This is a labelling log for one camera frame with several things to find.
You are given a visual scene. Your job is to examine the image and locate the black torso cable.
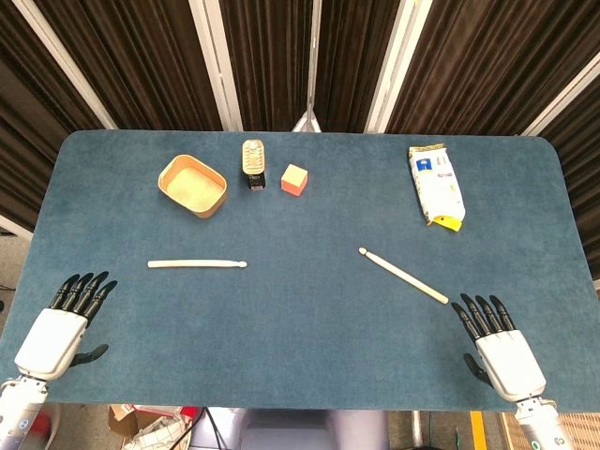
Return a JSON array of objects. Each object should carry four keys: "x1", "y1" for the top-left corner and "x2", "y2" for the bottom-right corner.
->
[{"x1": 204, "y1": 407, "x2": 224, "y2": 450}]

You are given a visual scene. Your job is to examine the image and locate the brown cardboard box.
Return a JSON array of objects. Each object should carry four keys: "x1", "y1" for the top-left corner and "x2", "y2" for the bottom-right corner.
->
[{"x1": 108, "y1": 403, "x2": 207, "y2": 450}]

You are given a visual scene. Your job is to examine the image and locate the oval wooden bowl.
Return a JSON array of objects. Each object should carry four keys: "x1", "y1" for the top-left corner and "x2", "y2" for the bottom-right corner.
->
[{"x1": 157, "y1": 155, "x2": 229, "y2": 220}]

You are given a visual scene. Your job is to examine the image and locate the black tin can gold lid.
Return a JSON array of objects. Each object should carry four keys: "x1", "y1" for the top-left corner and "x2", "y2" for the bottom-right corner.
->
[{"x1": 241, "y1": 139, "x2": 267, "y2": 191}]

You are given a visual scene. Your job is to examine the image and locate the white snack bag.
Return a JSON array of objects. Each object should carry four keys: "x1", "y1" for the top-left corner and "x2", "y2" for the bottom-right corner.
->
[{"x1": 408, "y1": 142, "x2": 467, "y2": 233}]

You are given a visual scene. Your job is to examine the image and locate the dark brown curtain panel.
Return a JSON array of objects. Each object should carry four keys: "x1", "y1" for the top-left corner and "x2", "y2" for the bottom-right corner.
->
[
  {"x1": 0, "y1": 0, "x2": 109, "y2": 231},
  {"x1": 388, "y1": 0, "x2": 600, "y2": 137},
  {"x1": 219, "y1": 0, "x2": 313, "y2": 132},
  {"x1": 316, "y1": 0, "x2": 404, "y2": 134},
  {"x1": 538, "y1": 79, "x2": 600, "y2": 282},
  {"x1": 35, "y1": 0, "x2": 224, "y2": 131}
]

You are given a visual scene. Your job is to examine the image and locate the white grid-printed paper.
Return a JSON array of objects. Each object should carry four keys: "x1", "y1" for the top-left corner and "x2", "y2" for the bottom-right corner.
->
[{"x1": 124, "y1": 414, "x2": 193, "y2": 450}]

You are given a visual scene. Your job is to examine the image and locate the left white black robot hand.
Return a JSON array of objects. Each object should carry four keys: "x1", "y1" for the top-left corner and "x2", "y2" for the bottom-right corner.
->
[{"x1": 13, "y1": 270, "x2": 119, "y2": 382}]

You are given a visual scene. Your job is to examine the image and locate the grey purple robot torso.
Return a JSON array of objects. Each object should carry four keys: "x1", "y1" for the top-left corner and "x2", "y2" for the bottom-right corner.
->
[{"x1": 205, "y1": 408, "x2": 390, "y2": 450}]

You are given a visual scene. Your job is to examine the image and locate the orange foam cube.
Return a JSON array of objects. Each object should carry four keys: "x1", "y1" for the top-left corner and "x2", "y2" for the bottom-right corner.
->
[{"x1": 280, "y1": 163, "x2": 309, "y2": 198}]

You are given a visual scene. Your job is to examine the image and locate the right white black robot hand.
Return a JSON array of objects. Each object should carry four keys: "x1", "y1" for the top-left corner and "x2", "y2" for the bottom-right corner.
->
[{"x1": 450, "y1": 292, "x2": 548, "y2": 403}]

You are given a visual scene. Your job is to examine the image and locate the thin white frame post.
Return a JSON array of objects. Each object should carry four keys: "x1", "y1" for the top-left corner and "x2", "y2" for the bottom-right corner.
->
[{"x1": 290, "y1": 0, "x2": 324, "y2": 132}]

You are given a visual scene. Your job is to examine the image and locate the white frame base bar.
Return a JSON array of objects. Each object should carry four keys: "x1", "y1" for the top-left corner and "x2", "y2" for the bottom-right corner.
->
[{"x1": 0, "y1": 213, "x2": 34, "y2": 241}]

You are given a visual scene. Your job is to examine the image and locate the blue felt table mat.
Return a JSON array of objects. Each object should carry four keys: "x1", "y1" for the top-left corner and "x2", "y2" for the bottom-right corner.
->
[{"x1": 0, "y1": 129, "x2": 600, "y2": 413}]

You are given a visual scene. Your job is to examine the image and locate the pale wooden drumstick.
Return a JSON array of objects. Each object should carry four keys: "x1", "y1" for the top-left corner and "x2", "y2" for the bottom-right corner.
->
[
  {"x1": 358, "y1": 247, "x2": 450, "y2": 306},
  {"x1": 147, "y1": 259, "x2": 248, "y2": 270}
]

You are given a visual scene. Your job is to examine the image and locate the yellow floor tape strip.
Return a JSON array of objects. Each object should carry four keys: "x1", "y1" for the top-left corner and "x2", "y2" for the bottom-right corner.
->
[{"x1": 470, "y1": 411, "x2": 488, "y2": 450}]

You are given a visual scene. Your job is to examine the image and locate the beige woven floor mat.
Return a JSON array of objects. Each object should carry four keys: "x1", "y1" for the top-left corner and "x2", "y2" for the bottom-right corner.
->
[{"x1": 499, "y1": 412, "x2": 600, "y2": 450}]

